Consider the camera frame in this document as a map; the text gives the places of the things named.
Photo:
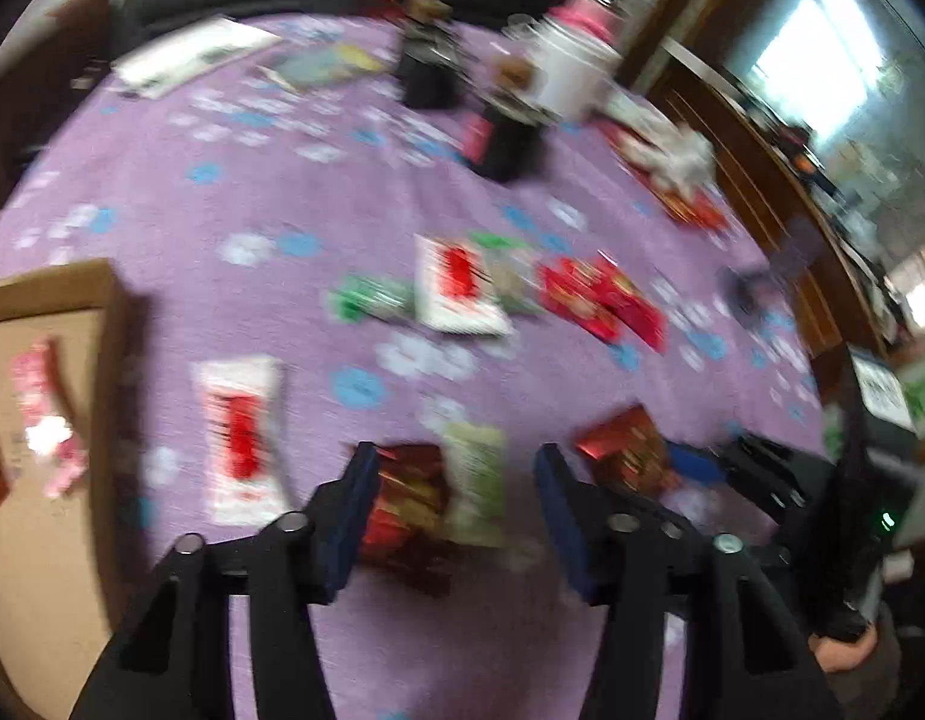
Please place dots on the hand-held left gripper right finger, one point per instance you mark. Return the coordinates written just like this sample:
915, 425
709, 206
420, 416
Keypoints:
567, 525

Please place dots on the red brown snack packet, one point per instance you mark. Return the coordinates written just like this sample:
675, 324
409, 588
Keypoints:
627, 446

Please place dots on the dark grey cap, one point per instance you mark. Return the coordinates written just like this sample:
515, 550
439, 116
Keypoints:
747, 291

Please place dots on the black cylinder container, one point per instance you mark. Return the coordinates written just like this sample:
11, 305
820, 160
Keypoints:
511, 142
430, 67

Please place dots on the person's right hand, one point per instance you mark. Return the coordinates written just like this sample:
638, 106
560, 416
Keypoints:
845, 652

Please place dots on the wooden cabinet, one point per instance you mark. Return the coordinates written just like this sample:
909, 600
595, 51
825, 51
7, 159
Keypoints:
747, 165

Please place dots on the pale green snack packet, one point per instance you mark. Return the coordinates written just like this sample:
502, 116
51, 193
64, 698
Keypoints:
474, 480

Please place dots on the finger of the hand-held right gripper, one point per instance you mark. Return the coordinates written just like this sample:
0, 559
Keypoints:
777, 450
695, 463

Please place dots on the dark red snack packet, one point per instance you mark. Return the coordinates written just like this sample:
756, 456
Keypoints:
406, 510

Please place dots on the white papers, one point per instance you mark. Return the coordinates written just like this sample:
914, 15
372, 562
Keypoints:
185, 56

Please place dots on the clear snack packet green top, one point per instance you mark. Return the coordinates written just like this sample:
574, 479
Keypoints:
511, 277

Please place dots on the purple floral tablecloth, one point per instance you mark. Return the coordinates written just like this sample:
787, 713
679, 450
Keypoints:
282, 187

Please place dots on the white snack packet red print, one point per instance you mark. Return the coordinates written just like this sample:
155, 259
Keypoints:
459, 285
241, 439

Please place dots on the white plastic jar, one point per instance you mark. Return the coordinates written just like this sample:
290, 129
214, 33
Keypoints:
571, 79

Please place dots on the grey booklet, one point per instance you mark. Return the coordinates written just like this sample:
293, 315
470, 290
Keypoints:
324, 64

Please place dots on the clear plastic cup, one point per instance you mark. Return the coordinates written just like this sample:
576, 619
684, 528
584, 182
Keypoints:
519, 28

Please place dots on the pink knit-sleeved cup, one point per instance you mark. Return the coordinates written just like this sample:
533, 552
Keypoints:
586, 15

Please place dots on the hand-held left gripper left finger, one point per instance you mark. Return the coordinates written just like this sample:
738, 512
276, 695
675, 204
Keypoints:
348, 517

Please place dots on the white gloves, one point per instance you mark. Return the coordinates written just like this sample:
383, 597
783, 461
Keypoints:
676, 150

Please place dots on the brown wooden chair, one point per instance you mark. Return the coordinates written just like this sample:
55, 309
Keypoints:
80, 22

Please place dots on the red gold-trimmed cloth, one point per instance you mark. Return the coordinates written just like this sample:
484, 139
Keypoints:
691, 206

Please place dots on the brown cardboard box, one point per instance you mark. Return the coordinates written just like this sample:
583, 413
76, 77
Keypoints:
50, 577

